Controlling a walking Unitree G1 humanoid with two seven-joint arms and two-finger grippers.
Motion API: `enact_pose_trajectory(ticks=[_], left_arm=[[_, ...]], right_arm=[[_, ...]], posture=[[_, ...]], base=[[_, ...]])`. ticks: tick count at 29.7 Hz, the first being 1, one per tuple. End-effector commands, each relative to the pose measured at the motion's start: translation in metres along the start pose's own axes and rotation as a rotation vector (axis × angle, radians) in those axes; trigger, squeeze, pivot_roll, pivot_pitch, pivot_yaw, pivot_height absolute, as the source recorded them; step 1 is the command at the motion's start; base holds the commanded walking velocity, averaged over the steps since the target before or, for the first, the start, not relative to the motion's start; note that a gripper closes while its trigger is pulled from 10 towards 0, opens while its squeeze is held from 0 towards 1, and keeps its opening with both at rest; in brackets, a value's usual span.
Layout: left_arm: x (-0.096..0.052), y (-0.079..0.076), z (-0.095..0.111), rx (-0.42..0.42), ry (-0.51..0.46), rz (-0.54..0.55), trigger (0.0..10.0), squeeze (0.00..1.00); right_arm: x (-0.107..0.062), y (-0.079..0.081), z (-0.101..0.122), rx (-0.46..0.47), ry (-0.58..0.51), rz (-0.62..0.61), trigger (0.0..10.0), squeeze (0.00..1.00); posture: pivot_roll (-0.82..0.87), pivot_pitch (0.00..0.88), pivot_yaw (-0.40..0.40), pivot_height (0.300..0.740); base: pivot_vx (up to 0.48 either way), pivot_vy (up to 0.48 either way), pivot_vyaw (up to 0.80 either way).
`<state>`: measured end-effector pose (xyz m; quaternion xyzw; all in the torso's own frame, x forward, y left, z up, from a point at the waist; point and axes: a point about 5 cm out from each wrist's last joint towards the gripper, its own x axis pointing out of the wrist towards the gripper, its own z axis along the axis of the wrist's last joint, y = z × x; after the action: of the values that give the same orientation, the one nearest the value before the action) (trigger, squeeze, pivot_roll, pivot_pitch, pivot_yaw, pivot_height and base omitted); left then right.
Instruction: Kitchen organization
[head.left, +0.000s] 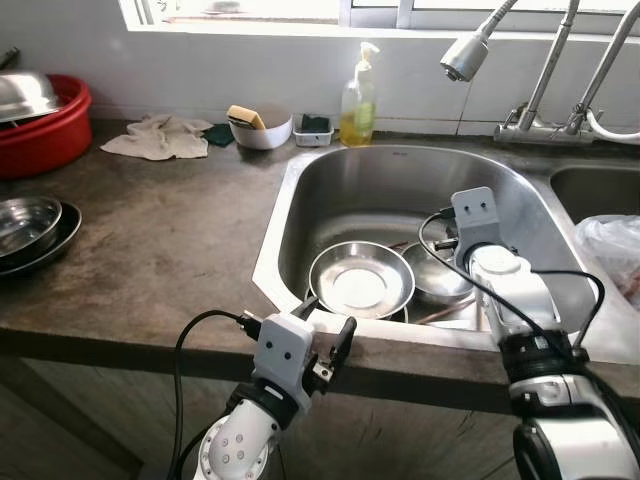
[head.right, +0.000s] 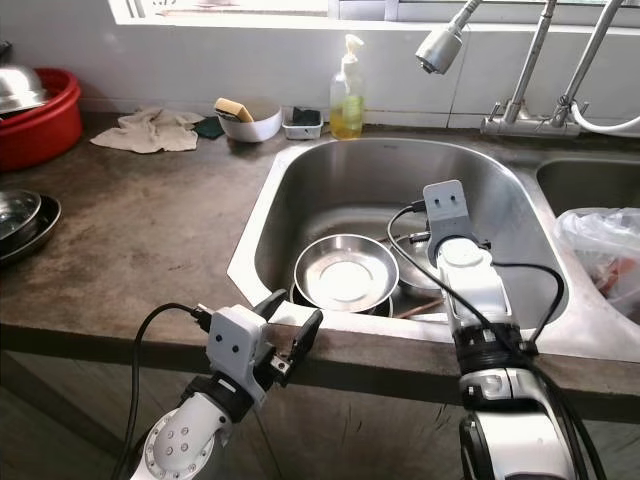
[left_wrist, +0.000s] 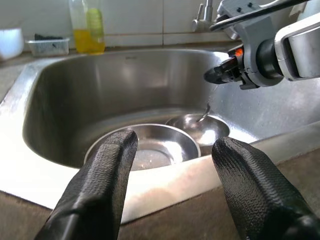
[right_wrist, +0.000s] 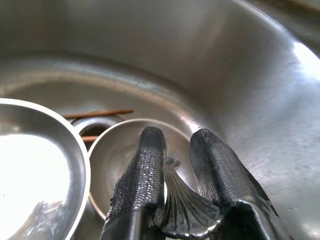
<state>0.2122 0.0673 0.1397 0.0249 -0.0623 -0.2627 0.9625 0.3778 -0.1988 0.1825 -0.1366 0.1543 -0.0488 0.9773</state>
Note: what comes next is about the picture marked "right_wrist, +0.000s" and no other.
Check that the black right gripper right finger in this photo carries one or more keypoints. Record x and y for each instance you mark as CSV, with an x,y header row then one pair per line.
x,y
225,180

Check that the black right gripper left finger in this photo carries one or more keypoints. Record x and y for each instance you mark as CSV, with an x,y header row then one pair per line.
x,y
140,187

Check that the wooden chopstick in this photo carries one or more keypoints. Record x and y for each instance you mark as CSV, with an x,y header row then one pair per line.
x,y
90,139
100,113

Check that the round sink drain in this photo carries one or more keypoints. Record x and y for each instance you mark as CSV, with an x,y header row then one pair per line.
x,y
93,127

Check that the wide stainless steel bowl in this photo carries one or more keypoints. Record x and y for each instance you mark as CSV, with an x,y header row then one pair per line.
x,y
37,162

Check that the stainless steel sink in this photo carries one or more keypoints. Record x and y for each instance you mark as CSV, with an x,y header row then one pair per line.
x,y
175,50

